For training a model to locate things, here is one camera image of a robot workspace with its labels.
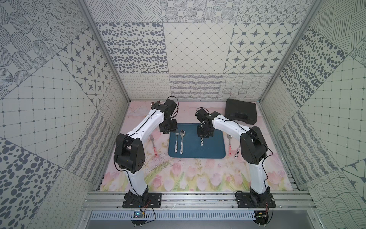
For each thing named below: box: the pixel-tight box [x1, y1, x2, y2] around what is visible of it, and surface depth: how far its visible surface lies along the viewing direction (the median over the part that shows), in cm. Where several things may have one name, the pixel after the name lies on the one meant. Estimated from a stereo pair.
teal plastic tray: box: [167, 123, 226, 159], surface depth 94 cm
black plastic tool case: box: [224, 98, 258, 125], surface depth 108 cm
